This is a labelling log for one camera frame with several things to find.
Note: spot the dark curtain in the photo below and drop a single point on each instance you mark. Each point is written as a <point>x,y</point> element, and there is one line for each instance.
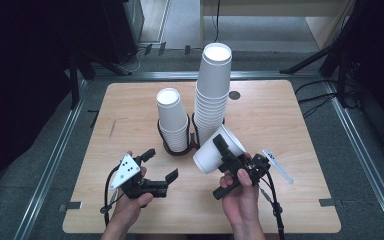
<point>13,83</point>

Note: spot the small dark floor block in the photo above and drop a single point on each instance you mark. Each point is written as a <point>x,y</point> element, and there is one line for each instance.
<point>187,50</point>
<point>148,49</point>
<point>162,48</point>

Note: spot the black floor tape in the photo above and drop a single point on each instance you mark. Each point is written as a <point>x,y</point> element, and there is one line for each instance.
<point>95,118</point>

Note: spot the black round table grommet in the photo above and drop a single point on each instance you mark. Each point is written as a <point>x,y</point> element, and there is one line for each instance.
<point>234,95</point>

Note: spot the tall stack of paper cups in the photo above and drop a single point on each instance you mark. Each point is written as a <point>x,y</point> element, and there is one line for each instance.
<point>213,86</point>

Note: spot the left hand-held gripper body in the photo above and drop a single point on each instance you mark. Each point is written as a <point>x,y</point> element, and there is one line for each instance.
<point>125,173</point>

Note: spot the person's right hand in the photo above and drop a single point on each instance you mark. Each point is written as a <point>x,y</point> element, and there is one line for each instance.
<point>243,203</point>

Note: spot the dark cabinet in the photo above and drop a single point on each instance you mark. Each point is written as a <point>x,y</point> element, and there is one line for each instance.
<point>120,30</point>

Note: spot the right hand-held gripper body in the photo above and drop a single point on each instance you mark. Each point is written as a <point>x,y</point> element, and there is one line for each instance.
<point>260,163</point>

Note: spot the short stack of paper cups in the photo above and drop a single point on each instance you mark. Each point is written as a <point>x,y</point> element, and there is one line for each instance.
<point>173,116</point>

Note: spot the light wooden furniture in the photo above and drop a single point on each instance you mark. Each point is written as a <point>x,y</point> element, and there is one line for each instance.
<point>263,8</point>

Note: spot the black tripod stand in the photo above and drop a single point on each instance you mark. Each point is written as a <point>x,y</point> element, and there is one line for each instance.
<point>313,60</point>

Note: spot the black metal stand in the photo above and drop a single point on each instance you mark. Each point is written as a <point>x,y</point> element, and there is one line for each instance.
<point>74,86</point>

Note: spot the white paper cup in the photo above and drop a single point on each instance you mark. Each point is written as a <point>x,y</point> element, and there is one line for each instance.
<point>208,156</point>

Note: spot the black double cup holder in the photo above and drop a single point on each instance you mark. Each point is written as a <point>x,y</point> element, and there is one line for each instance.
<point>176,154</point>

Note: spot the person's left hand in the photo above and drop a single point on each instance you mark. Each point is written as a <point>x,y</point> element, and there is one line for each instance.
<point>128,211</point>

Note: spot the aluminium frame rail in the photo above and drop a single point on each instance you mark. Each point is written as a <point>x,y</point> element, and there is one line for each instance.
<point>363,156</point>
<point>51,166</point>
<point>166,75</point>

